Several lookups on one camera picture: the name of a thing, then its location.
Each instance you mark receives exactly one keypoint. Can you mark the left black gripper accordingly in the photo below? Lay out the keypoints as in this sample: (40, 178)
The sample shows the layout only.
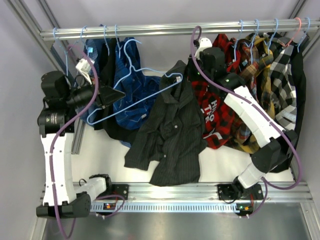
(100, 96)

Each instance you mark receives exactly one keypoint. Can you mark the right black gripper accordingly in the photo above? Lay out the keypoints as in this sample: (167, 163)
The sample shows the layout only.
(191, 67)

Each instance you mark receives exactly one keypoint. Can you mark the light blue wire hanger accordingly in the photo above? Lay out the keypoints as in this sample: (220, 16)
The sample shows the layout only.
(168, 80)

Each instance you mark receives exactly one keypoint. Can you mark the dark grey pinstripe shirt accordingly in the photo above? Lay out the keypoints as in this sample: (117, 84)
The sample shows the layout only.
(172, 135)

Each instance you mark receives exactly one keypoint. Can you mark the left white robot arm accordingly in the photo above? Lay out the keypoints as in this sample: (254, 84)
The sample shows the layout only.
(61, 199)

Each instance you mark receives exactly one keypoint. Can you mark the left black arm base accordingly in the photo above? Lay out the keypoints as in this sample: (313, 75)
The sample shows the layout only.
(100, 185)

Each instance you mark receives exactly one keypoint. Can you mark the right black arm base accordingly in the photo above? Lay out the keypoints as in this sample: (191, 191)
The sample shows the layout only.
(229, 192)

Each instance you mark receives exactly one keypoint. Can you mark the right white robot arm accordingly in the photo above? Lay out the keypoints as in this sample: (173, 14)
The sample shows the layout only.
(222, 96)

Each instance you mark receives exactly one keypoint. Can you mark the blue plaid shirt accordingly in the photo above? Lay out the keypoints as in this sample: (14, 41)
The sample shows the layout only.
(136, 105)

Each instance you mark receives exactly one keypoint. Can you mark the red plaid hanging shirt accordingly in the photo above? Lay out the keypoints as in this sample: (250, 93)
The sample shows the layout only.
(232, 55)

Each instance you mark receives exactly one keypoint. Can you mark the light blue checked shirt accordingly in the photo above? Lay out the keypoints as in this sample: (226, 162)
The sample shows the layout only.
(93, 49)

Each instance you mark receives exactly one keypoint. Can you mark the red black plaid shirt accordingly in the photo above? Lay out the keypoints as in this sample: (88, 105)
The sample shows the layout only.
(218, 117)

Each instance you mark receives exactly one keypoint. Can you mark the yellow brown plaid shirt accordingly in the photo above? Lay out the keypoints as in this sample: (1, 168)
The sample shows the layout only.
(255, 63)

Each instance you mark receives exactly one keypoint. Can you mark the light blue empty hanger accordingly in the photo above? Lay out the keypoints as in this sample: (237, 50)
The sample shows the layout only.
(68, 74)

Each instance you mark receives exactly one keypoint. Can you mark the black white plaid shirt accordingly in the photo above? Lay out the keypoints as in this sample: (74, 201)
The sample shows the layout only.
(283, 90)

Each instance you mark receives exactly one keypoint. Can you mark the black hanging garment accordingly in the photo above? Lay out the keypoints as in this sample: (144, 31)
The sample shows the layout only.
(106, 56)

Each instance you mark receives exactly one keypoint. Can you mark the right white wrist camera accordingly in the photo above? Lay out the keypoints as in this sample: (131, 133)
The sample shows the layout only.
(204, 43)

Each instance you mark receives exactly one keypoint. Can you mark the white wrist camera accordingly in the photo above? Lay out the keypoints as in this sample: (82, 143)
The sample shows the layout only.
(85, 69)
(204, 43)

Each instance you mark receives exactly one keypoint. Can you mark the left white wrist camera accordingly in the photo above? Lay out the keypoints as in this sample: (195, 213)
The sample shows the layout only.
(85, 69)

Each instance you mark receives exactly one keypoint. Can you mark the aluminium hanging rail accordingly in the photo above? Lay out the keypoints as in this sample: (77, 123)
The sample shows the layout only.
(175, 29)

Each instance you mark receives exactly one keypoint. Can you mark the aluminium front rail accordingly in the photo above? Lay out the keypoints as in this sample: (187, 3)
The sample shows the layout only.
(190, 198)

